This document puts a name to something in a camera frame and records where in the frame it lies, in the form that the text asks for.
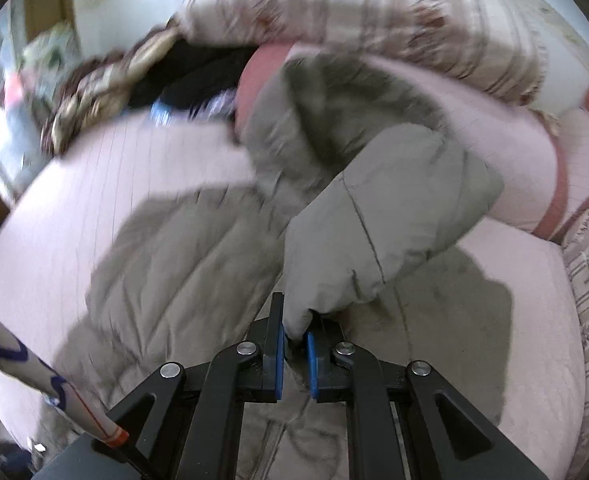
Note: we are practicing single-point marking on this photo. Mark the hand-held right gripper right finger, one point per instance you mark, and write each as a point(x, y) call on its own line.
point(313, 367)

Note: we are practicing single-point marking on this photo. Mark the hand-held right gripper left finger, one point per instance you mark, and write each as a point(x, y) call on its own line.
point(279, 360)

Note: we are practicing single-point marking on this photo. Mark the grey-green puffer jacket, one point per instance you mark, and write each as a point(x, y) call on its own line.
point(399, 200)

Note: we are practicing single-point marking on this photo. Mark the brown and cream clothes pile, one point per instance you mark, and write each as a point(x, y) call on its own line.
point(99, 90)

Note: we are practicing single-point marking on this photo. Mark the pink quilted bed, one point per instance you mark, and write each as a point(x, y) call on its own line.
point(99, 185)

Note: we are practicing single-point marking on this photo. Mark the white patterned sleeve arm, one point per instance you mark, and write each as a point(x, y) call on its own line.
point(19, 355)

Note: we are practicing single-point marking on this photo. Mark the black clothing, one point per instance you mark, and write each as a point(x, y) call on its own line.
point(194, 75)

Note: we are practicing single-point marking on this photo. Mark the striped floral pillow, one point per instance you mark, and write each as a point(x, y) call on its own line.
point(349, 5)

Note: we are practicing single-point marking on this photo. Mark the clear floral plastic bag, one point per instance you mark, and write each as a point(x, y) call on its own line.
point(49, 50)

